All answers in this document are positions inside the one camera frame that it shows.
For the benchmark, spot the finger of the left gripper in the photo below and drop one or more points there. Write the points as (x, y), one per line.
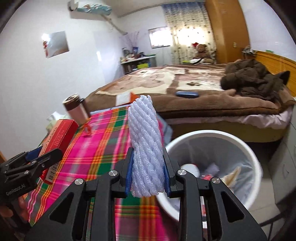
(33, 154)
(17, 167)

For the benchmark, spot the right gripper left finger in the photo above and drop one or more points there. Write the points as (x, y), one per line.
(85, 210)

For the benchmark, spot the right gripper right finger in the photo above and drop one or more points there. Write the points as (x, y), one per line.
(227, 218)

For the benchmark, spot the red cilostazol tablets box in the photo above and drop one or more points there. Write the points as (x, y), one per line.
(59, 137)

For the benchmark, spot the white foam fruit net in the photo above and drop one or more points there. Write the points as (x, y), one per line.
(148, 178)

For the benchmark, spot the white trash bin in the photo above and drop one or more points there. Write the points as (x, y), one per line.
(210, 153)

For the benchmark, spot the left hand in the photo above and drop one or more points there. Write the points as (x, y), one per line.
(20, 208)

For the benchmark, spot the beige brown lidded mug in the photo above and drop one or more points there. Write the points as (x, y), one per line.
(77, 109)

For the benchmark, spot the colourful plaid tablecloth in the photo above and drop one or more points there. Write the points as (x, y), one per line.
(91, 155)

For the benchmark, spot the white tissue packet on bed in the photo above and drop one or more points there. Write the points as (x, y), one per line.
(125, 98)

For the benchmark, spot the bed with brown blanket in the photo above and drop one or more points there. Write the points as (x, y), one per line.
(251, 119)

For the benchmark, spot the white shelf desk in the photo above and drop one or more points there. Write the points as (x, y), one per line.
(139, 63)

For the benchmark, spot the dark brown jacket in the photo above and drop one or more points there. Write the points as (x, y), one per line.
(250, 78)

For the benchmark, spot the vase with dry branches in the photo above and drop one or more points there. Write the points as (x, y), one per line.
(129, 42)

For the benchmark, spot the brown teddy bear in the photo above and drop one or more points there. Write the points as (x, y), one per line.
(202, 55)

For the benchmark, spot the wooden headboard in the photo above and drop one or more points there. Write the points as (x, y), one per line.
(276, 64)

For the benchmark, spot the orange wooden wardrobe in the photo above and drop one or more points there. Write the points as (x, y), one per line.
(229, 29)

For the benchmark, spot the patterned window curtain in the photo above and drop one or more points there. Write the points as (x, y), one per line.
(189, 23)

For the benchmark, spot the silver wall poster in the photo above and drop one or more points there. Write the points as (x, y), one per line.
(55, 44)

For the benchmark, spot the wall air conditioner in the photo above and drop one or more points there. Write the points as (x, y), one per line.
(91, 7)

